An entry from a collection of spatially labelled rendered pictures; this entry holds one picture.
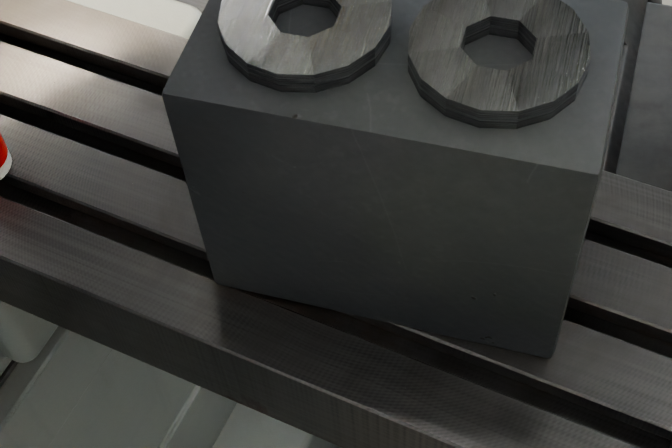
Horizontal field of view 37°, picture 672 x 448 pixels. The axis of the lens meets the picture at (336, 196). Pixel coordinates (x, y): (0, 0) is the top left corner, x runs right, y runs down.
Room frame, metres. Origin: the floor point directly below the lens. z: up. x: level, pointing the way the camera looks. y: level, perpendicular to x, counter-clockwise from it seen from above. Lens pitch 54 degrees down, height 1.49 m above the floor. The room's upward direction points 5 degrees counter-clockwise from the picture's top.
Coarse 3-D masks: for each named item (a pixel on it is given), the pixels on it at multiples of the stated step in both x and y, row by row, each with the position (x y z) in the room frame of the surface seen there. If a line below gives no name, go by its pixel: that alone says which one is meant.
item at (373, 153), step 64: (256, 0) 0.39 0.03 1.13; (320, 0) 0.40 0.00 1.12; (384, 0) 0.39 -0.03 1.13; (448, 0) 0.38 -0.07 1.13; (512, 0) 0.38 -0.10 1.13; (576, 0) 0.39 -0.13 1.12; (192, 64) 0.37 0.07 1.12; (256, 64) 0.35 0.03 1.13; (320, 64) 0.35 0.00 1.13; (384, 64) 0.35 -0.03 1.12; (448, 64) 0.34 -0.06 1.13; (512, 64) 0.35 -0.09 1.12; (576, 64) 0.33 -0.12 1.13; (192, 128) 0.34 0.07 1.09; (256, 128) 0.33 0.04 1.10; (320, 128) 0.32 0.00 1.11; (384, 128) 0.31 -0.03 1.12; (448, 128) 0.31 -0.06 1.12; (512, 128) 0.31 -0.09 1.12; (576, 128) 0.30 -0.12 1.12; (192, 192) 0.35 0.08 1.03; (256, 192) 0.33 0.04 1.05; (320, 192) 0.32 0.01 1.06; (384, 192) 0.31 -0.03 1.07; (448, 192) 0.30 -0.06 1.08; (512, 192) 0.29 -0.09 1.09; (576, 192) 0.28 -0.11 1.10; (256, 256) 0.34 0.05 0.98; (320, 256) 0.32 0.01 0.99; (384, 256) 0.31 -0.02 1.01; (448, 256) 0.30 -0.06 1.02; (512, 256) 0.28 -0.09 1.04; (576, 256) 0.27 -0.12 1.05; (384, 320) 0.31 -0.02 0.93; (448, 320) 0.30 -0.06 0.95; (512, 320) 0.28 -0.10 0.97
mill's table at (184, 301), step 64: (0, 0) 0.64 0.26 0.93; (64, 0) 0.63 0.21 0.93; (0, 64) 0.57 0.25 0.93; (64, 64) 0.56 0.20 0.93; (128, 64) 0.55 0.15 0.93; (0, 128) 0.50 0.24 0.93; (64, 128) 0.51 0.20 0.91; (128, 128) 0.49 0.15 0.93; (0, 192) 0.46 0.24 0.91; (64, 192) 0.43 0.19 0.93; (128, 192) 0.43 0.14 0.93; (640, 192) 0.39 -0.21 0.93; (0, 256) 0.39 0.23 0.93; (64, 256) 0.38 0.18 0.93; (128, 256) 0.38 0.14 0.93; (192, 256) 0.39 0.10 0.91; (640, 256) 0.36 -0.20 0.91; (64, 320) 0.37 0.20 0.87; (128, 320) 0.34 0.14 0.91; (192, 320) 0.32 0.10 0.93; (256, 320) 0.32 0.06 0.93; (320, 320) 0.33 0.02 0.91; (576, 320) 0.31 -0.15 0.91; (640, 320) 0.30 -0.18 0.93; (256, 384) 0.29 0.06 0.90; (320, 384) 0.27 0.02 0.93; (384, 384) 0.27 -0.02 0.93; (448, 384) 0.26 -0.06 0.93; (512, 384) 0.27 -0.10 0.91; (576, 384) 0.26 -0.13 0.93; (640, 384) 0.25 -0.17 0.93
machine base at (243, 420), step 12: (240, 408) 0.60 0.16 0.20; (228, 420) 0.58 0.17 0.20; (240, 420) 0.58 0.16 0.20; (252, 420) 0.58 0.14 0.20; (264, 420) 0.58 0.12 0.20; (276, 420) 0.58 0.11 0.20; (228, 432) 0.56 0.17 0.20; (240, 432) 0.56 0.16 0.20; (252, 432) 0.56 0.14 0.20; (264, 432) 0.56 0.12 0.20; (276, 432) 0.56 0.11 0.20; (288, 432) 0.56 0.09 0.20; (300, 432) 0.56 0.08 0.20; (216, 444) 0.55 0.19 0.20; (228, 444) 0.55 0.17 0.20; (240, 444) 0.55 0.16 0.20; (252, 444) 0.54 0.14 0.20; (264, 444) 0.54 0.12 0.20; (276, 444) 0.54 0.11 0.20; (288, 444) 0.54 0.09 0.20; (300, 444) 0.54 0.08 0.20; (312, 444) 0.54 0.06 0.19; (324, 444) 0.55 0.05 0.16
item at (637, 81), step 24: (624, 0) 0.91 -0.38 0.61; (648, 24) 0.90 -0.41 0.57; (624, 48) 0.84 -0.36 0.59; (648, 48) 0.86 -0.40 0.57; (624, 72) 0.81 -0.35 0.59; (648, 72) 0.82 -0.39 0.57; (624, 96) 0.77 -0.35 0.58; (648, 96) 0.78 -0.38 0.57; (624, 120) 0.74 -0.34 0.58; (648, 120) 0.75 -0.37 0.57; (624, 144) 0.71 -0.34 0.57; (648, 144) 0.71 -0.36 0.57; (624, 168) 0.68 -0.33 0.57; (648, 168) 0.68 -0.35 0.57
